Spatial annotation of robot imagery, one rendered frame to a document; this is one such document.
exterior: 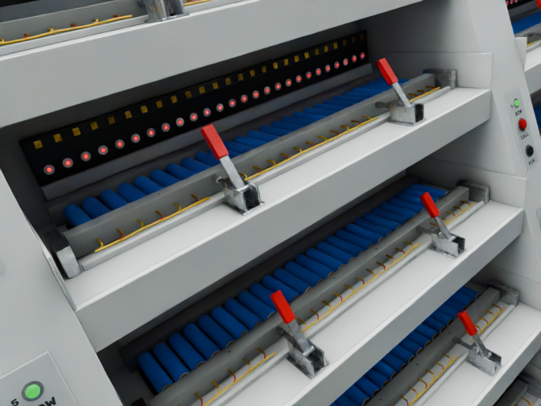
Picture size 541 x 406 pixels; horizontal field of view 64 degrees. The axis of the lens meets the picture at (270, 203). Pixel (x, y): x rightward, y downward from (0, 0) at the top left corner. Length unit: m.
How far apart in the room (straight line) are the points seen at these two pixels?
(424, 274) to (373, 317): 0.10
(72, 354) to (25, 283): 0.06
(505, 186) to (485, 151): 0.06
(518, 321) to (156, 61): 0.67
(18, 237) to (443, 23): 0.62
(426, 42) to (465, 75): 0.08
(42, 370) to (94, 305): 0.06
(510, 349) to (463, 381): 0.10
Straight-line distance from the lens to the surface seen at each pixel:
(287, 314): 0.48
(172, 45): 0.42
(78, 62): 0.39
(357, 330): 0.53
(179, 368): 0.51
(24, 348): 0.37
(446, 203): 0.72
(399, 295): 0.58
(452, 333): 0.75
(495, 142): 0.74
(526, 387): 0.95
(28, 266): 0.36
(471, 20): 0.72
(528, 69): 0.81
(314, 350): 0.49
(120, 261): 0.41
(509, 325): 0.81
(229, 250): 0.41
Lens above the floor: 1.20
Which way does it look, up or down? 11 degrees down
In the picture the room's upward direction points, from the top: 22 degrees counter-clockwise
